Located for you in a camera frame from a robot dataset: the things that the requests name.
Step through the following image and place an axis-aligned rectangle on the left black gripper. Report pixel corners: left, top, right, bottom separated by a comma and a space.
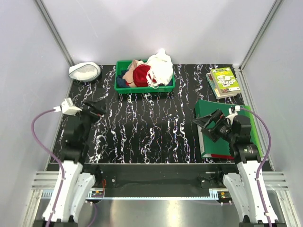
70, 98, 107, 142

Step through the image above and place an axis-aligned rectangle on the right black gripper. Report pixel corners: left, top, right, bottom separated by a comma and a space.
193, 108, 236, 143

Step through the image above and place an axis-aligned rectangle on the white mesh laundry bag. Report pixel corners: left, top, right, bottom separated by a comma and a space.
69, 62, 101, 82

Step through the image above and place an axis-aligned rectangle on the white bra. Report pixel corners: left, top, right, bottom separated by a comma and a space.
145, 49, 173, 89

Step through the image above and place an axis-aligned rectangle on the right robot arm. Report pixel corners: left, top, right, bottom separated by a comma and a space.
193, 106, 284, 227

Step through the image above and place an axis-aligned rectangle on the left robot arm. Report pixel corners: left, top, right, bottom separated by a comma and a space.
34, 98, 107, 227

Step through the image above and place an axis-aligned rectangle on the dark blue garment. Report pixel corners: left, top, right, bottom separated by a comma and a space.
116, 70, 130, 88

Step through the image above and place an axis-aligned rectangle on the light green plastic folder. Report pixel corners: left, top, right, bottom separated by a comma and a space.
239, 105, 263, 157

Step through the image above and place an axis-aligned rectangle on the beige garment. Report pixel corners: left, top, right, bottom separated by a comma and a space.
123, 60, 144, 87

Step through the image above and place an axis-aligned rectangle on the lower book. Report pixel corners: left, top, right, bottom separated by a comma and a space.
206, 73, 241, 100

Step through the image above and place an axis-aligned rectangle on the green plastic basket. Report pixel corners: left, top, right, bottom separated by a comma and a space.
114, 60, 176, 94

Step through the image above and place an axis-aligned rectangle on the green cover book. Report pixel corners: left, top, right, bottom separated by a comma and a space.
210, 67, 241, 96

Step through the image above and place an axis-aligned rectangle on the red garment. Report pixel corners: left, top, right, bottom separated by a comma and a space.
133, 64, 151, 87

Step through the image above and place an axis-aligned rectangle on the green ring binder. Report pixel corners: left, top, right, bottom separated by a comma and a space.
195, 100, 233, 159

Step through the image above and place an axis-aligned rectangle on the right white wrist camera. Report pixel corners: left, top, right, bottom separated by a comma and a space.
225, 105, 241, 125

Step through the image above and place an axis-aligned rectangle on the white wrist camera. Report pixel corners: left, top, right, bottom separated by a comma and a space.
61, 97, 82, 116
225, 105, 241, 125

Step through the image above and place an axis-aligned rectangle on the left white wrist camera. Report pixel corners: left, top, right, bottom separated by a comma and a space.
61, 97, 82, 116

